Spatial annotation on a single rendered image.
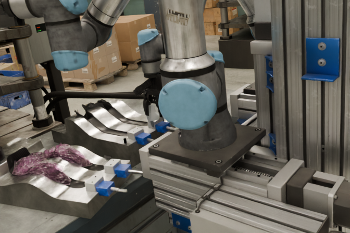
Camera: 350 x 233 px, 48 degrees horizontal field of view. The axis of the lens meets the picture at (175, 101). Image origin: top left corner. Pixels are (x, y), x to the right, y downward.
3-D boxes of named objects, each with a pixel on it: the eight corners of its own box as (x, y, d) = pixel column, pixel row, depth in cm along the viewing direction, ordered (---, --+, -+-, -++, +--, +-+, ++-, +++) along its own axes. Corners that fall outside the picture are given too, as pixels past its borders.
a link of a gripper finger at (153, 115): (156, 130, 144) (157, 105, 143) (145, 127, 148) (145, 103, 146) (162, 129, 146) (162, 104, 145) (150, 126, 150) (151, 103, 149)
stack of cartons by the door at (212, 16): (240, 31, 807) (238, -10, 780) (233, 35, 783) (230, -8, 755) (205, 32, 857) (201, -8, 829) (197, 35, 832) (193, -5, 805)
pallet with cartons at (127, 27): (160, 57, 677) (154, 13, 653) (135, 70, 610) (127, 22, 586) (105, 57, 733) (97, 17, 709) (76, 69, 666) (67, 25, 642)
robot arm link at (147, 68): (136, 62, 142) (151, 56, 147) (138, 74, 143) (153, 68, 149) (151, 63, 137) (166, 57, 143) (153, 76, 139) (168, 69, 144)
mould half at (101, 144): (177, 139, 160) (173, 108, 155) (132, 168, 141) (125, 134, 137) (99, 120, 191) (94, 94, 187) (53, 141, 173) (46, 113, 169)
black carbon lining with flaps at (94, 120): (154, 127, 157) (150, 105, 154) (125, 143, 146) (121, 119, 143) (99, 114, 179) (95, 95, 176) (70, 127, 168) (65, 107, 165)
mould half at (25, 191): (132, 174, 137) (127, 145, 133) (90, 219, 115) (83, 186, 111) (24, 162, 157) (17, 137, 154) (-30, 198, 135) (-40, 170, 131)
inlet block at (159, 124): (183, 134, 148) (181, 120, 146) (174, 139, 144) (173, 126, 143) (157, 128, 156) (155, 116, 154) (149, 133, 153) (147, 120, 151)
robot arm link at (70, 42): (101, 59, 94) (92, 12, 90) (80, 72, 84) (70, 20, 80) (72, 61, 96) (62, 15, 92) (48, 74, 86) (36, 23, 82)
